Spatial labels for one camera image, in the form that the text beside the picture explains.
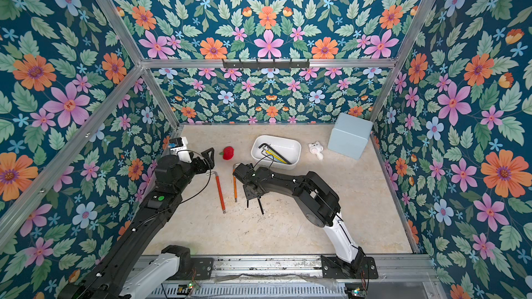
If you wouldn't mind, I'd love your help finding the black hook rail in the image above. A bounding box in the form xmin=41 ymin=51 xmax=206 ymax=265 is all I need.
xmin=222 ymin=59 xmax=310 ymax=70

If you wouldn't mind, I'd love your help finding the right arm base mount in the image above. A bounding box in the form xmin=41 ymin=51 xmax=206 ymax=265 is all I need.
xmin=320 ymin=252 xmax=379 ymax=280

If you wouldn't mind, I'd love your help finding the light blue box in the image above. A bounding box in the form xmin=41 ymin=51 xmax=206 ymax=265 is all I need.
xmin=328 ymin=113 xmax=373 ymax=160

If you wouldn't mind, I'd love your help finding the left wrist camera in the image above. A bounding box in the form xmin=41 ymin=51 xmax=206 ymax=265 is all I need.
xmin=168 ymin=137 xmax=192 ymax=163

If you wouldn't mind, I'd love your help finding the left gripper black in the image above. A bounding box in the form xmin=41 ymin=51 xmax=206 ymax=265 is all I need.
xmin=173 ymin=147 xmax=213 ymax=195

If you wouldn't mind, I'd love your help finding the medium black hex key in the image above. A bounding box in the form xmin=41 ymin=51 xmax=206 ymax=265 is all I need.
xmin=257 ymin=197 xmax=265 ymax=215

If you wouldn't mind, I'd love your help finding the large black hex key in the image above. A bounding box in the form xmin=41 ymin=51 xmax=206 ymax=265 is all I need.
xmin=259 ymin=143 xmax=292 ymax=165

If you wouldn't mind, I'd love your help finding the red handled hex key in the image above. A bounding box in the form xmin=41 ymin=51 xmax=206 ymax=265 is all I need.
xmin=214 ymin=171 xmax=227 ymax=214

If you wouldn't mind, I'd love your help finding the white storage box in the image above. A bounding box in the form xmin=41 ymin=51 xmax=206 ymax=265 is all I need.
xmin=251 ymin=135 xmax=302 ymax=170

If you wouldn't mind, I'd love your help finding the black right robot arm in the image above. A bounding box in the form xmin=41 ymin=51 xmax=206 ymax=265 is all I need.
xmin=234 ymin=164 xmax=369 ymax=278

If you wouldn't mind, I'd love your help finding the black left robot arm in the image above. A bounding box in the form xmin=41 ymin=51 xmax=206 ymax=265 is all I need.
xmin=59 ymin=148 xmax=215 ymax=298

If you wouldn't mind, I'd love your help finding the orange handled hex key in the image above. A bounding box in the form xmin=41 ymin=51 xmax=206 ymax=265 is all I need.
xmin=232 ymin=163 xmax=239 ymax=203

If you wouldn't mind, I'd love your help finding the red plush apple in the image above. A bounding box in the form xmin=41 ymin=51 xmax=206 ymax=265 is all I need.
xmin=222 ymin=146 xmax=234 ymax=161

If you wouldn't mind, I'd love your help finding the white plush bunny toy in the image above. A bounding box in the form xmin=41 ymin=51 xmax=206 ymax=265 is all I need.
xmin=308 ymin=141 xmax=324 ymax=161

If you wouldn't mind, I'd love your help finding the yellow handled hex key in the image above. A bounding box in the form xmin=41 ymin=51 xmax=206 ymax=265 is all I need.
xmin=263 ymin=147 xmax=291 ymax=165

